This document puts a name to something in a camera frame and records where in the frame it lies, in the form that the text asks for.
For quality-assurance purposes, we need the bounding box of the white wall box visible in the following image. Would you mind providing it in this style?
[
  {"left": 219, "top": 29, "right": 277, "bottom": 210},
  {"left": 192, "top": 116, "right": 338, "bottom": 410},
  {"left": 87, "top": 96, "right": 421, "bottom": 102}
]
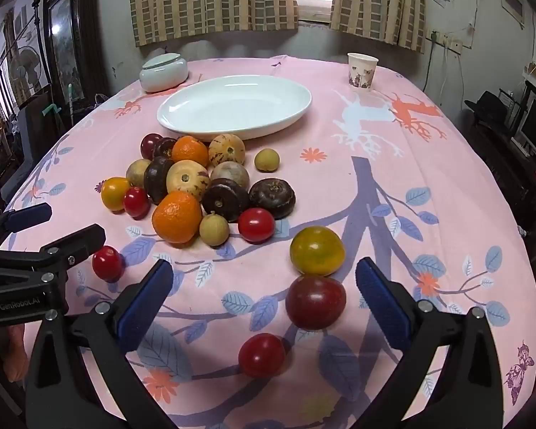
[{"left": 501, "top": 0, "right": 525, "bottom": 21}]

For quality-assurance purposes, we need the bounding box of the wide checked curtain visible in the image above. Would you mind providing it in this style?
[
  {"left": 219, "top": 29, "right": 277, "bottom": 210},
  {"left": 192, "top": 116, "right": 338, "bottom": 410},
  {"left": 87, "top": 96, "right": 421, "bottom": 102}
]
[{"left": 127, "top": 0, "right": 299, "bottom": 48}]

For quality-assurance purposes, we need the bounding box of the dark red tomato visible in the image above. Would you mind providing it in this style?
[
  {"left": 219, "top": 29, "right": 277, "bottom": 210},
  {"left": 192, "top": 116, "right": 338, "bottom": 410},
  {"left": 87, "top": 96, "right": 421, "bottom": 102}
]
[
  {"left": 286, "top": 275, "right": 347, "bottom": 331},
  {"left": 140, "top": 133, "right": 164, "bottom": 160}
]

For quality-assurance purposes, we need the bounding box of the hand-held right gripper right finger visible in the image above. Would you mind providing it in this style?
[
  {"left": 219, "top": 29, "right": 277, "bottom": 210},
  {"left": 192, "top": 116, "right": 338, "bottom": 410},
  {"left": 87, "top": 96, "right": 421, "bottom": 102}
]
[{"left": 355, "top": 257, "right": 505, "bottom": 429}]

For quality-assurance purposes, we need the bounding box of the narrow checked curtain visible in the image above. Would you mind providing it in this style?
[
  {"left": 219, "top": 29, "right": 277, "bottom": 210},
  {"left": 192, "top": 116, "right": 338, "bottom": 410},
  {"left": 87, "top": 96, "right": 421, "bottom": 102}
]
[{"left": 329, "top": 0, "right": 427, "bottom": 52}]

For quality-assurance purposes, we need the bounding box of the orange mandarin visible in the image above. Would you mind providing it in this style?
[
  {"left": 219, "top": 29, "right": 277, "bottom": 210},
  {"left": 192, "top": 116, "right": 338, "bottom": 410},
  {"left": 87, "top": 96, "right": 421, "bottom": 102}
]
[
  {"left": 172, "top": 136, "right": 210, "bottom": 168},
  {"left": 151, "top": 191, "right": 203, "bottom": 245}
]

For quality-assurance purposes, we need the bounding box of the white oval plate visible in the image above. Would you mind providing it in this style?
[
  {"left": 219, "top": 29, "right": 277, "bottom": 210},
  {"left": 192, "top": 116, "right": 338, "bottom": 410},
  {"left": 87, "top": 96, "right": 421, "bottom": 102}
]
[{"left": 156, "top": 75, "right": 312, "bottom": 141}]

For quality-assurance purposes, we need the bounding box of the tan round fruit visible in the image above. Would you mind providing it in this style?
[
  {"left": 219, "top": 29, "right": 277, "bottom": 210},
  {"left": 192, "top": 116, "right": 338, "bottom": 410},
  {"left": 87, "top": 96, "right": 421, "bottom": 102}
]
[
  {"left": 126, "top": 158, "right": 153, "bottom": 189},
  {"left": 210, "top": 161, "right": 251, "bottom": 188}
]

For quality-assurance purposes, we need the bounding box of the person's left hand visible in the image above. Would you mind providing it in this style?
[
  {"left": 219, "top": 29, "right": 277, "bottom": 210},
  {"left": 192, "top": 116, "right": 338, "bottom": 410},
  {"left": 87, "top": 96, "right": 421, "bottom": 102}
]
[{"left": 2, "top": 324, "right": 28, "bottom": 380}]

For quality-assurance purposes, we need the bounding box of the black chair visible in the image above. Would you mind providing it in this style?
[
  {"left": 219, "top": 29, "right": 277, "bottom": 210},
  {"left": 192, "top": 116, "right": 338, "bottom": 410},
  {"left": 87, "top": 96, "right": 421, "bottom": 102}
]
[{"left": 0, "top": 94, "right": 74, "bottom": 188}]

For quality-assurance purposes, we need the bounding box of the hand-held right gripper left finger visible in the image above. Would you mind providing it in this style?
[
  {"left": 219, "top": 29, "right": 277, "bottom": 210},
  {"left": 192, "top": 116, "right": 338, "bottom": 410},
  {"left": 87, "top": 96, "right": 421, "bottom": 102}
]
[{"left": 24, "top": 258, "right": 179, "bottom": 429}]

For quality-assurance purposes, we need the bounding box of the red cherry tomato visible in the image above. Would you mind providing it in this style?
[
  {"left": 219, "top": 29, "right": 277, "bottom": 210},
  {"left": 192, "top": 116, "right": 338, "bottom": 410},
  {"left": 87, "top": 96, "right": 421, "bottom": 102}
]
[
  {"left": 91, "top": 246, "right": 126, "bottom": 283},
  {"left": 123, "top": 187, "right": 152, "bottom": 220},
  {"left": 238, "top": 208, "right": 276, "bottom": 244},
  {"left": 238, "top": 333, "right": 287, "bottom": 378}
]

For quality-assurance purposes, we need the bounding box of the yellow-green tomato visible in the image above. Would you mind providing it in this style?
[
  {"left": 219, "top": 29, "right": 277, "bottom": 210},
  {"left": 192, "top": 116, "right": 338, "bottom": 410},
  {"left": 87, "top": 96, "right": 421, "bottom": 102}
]
[{"left": 289, "top": 226, "right": 346, "bottom": 276}]

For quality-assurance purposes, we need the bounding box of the striped pepino melon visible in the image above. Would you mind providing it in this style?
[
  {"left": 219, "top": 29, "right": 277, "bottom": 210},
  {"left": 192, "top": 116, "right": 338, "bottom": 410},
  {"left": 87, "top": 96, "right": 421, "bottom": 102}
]
[
  {"left": 208, "top": 133, "right": 246, "bottom": 166},
  {"left": 166, "top": 160, "right": 210, "bottom": 202}
]

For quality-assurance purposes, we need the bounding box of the yellow-orange tomato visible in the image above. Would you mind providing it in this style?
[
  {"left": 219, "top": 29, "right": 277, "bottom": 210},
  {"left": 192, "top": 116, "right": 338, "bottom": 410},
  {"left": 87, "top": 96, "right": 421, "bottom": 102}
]
[{"left": 100, "top": 177, "right": 131, "bottom": 212}]

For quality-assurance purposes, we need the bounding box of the pink printed tablecloth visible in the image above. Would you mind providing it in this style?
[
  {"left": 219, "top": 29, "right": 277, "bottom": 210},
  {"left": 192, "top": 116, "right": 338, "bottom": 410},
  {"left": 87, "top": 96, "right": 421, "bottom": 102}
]
[{"left": 2, "top": 56, "right": 536, "bottom": 429}]

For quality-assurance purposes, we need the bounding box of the pale green lidded jar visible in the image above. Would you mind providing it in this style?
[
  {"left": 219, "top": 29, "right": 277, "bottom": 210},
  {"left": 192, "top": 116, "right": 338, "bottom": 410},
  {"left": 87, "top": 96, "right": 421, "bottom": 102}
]
[{"left": 139, "top": 53, "right": 189, "bottom": 94}]

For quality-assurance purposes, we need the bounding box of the dark wooden cabinet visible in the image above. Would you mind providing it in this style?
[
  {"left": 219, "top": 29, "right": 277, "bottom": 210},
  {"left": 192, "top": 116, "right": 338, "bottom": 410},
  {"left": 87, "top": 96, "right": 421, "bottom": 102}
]
[{"left": 42, "top": 0, "right": 112, "bottom": 99}]

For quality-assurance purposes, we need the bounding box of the white wall socket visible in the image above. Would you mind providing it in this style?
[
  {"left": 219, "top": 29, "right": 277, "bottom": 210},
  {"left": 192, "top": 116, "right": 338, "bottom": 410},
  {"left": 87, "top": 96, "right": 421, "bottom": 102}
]
[{"left": 429, "top": 31, "right": 463, "bottom": 52}]

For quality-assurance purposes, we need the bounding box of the standing electric fan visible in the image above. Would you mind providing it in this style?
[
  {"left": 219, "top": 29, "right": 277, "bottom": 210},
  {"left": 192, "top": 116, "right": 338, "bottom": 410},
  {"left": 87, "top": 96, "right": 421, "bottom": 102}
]
[{"left": 6, "top": 45, "right": 43, "bottom": 94}]

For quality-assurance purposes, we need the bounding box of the printed paper cup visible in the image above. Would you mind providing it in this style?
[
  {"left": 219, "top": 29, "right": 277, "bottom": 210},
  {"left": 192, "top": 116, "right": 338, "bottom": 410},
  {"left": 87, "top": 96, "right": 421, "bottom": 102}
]
[{"left": 347, "top": 52, "right": 379, "bottom": 91}]

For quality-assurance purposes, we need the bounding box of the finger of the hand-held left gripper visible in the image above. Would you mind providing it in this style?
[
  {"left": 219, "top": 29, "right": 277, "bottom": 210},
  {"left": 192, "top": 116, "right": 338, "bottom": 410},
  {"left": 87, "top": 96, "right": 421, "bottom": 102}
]
[
  {"left": 39, "top": 223, "right": 106, "bottom": 280},
  {"left": 0, "top": 202, "right": 53, "bottom": 238}
]

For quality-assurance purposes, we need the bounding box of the black hat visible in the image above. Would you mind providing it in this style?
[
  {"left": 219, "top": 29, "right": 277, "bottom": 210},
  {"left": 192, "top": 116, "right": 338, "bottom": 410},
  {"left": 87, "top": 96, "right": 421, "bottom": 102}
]
[{"left": 465, "top": 90, "right": 510, "bottom": 121}]

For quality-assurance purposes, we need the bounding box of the black equipment desk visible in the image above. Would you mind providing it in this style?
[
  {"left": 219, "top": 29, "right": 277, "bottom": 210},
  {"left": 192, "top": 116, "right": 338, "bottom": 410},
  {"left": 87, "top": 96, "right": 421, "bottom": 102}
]
[{"left": 467, "top": 76, "right": 536, "bottom": 251}]

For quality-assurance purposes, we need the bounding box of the dark brown water chestnut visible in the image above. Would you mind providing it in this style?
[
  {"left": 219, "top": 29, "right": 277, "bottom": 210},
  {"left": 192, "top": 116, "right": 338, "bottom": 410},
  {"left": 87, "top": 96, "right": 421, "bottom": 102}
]
[
  {"left": 144, "top": 156, "right": 175, "bottom": 205},
  {"left": 153, "top": 137, "right": 178, "bottom": 160},
  {"left": 201, "top": 178, "right": 251, "bottom": 223},
  {"left": 249, "top": 178, "right": 296, "bottom": 221}
]

